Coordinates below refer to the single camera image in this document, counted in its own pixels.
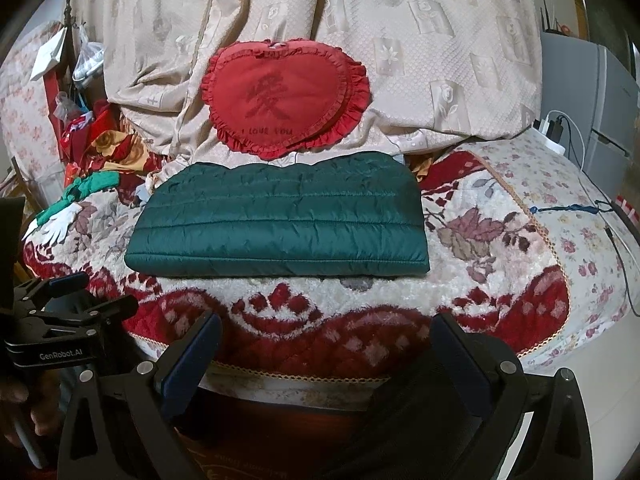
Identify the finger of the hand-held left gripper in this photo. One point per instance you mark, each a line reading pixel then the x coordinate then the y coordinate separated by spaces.
pixel 107 311
pixel 67 280

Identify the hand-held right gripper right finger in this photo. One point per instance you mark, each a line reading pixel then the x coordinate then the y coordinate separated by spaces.
pixel 457 360

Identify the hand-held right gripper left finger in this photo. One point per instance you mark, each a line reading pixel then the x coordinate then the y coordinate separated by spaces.
pixel 192 360

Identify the green puffer jacket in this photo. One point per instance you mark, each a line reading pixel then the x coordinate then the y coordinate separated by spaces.
pixel 280 220

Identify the person's left hand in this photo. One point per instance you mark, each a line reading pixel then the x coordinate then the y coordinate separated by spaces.
pixel 35 405

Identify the dark cloth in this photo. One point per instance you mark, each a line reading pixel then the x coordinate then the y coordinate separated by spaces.
pixel 415 420

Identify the green and white gloves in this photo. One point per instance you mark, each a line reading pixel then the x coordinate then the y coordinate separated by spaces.
pixel 75 205

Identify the red floral plush blanket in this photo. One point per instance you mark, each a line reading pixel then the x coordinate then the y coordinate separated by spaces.
pixel 300 310

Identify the red yellow floral cloth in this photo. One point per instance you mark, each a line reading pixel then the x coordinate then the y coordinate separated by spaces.
pixel 117 145

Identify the pink floral bed cover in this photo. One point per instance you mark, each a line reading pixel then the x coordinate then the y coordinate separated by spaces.
pixel 575 260

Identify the pink floral padded cloth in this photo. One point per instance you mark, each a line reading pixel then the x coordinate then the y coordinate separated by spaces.
pixel 25 110

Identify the clear plastic bag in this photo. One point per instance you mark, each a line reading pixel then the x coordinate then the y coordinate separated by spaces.
pixel 89 62

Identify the white paper bag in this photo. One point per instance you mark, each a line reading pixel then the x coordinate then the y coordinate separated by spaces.
pixel 49 55

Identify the white power strip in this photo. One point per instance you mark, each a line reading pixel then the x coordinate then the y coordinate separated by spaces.
pixel 550 141

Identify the red heart pillow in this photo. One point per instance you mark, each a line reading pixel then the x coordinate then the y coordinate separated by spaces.
pixel 280 100

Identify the grey refrigerator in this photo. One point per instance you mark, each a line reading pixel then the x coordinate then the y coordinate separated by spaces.
pixel 575 85

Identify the beige patterned quilt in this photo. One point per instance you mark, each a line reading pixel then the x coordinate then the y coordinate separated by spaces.
pixel 425 60

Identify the dark red wooden bed frame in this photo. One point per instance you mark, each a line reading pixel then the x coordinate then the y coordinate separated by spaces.
pixel 260 425

